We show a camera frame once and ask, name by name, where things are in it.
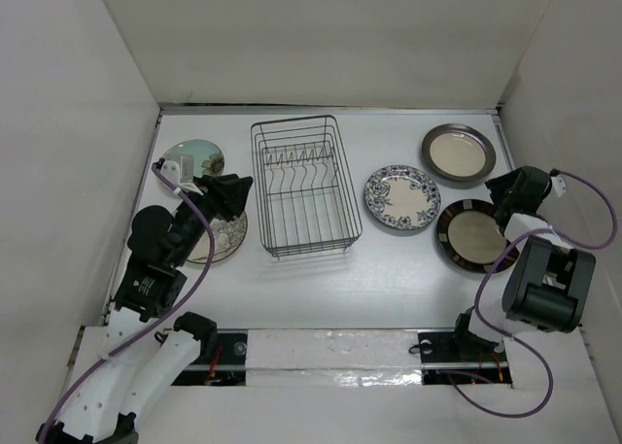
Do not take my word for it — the cream tree pattern plate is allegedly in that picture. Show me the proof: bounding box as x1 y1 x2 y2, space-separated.
187 212 248 265

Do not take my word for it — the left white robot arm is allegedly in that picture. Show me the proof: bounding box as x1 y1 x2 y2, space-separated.
35 174 253 443

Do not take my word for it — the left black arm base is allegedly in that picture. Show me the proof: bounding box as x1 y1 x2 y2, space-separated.
172 329 248 387

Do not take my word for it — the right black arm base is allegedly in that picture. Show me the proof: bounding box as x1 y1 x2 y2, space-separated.
408 330 512 386

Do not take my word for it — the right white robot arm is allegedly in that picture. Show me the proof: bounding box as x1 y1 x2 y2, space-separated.
448 166 596 359

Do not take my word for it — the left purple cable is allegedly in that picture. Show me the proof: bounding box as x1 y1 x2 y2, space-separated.
36 161 216 443

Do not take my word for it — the brown rim cream plate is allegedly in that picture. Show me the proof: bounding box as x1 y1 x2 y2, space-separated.
421 123 497 183

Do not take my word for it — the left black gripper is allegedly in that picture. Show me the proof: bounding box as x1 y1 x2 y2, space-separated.
171 172 252 266

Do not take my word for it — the grey wire dish rack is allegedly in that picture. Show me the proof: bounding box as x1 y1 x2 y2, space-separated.
251 115 363 259

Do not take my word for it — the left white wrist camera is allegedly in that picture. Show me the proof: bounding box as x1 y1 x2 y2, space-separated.
160 154 202 194

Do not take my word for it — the light blue daisy plate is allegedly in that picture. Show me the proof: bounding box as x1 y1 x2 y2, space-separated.
163 139 225 177

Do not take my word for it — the striped dark rim plate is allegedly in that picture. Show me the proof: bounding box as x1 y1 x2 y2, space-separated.
435 199 509 274

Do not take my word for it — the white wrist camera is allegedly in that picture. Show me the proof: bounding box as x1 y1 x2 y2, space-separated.
160 154 202 194
549 169 568 197

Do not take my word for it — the blue floral white plate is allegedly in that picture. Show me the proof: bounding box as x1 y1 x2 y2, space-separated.
363 164 441 231

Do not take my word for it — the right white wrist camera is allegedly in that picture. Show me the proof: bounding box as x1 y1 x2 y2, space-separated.
549 169 568 197

